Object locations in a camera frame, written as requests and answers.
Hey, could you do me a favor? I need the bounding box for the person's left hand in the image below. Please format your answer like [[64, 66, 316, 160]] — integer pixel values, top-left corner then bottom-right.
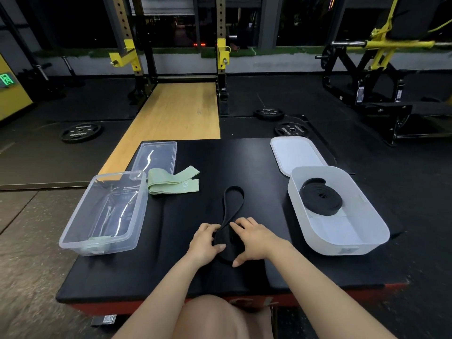
[[187, 223, 227, 269]]

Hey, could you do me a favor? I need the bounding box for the person's right hand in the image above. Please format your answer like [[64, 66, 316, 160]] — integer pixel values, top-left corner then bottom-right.
[[229, 217, 292, 268]]

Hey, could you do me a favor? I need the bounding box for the thin black resistance band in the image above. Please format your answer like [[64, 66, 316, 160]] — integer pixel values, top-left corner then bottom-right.
[[211, 186, 246, 264]]

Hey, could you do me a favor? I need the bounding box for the wide black resistance band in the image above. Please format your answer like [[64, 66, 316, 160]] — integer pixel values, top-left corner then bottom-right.
[[299, 178, 344, 217]]

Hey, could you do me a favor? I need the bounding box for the white plastic bin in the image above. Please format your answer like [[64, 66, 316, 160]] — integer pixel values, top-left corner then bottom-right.
[[287, 165, 391, 257]]

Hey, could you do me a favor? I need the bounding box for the clear plastic container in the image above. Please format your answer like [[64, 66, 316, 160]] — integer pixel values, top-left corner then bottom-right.
[[58, 170, 149, 257]]

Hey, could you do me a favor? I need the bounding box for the person's left forearm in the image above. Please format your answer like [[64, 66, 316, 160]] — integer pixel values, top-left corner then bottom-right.
[[113, 256, 212, 339]]

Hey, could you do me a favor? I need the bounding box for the person's right forearm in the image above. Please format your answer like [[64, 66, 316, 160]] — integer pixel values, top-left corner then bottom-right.
[[270, 243, 398, 339]]

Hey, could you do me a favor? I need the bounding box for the person's left leg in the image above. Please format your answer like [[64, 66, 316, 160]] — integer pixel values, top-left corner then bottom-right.
[[173, 294, 274, 339]]

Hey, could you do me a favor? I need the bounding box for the black plyo platform red side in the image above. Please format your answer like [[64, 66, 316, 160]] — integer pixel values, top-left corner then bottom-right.
[[56, 138, 410, 316]]

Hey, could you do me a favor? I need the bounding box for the white plastic lid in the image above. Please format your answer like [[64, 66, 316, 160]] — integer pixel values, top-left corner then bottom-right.
[[270, 136, 328, 178]]

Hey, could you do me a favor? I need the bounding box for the clear plastic lid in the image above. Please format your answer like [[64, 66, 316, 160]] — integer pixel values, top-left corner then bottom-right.
[[129, 141, 178, 181]]

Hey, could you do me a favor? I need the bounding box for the black weight plate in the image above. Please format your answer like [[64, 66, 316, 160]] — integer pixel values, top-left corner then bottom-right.
[[274, 121, 311, 138], [60, 122, 104, 144], [253, 108, 286, 121]]

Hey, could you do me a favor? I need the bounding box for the wooden lifting platform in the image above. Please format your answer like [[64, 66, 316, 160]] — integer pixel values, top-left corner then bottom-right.
[[98, 82, 221, 184]]

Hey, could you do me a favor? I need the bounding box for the yellow black squat rack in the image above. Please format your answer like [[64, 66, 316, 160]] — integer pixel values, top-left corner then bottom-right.
[[102, 0, 232, 116]]

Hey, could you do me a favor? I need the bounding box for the yellow black exercise machine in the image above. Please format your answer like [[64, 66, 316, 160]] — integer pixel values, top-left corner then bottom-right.
[[315, 0, 452, 147]]

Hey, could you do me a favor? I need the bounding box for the black upright bar holder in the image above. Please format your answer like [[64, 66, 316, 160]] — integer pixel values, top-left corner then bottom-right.
[[62, 55, 86, 88]]

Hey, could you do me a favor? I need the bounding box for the grey window blind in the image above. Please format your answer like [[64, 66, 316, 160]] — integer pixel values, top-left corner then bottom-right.
[[129, 0, 195, 16]]

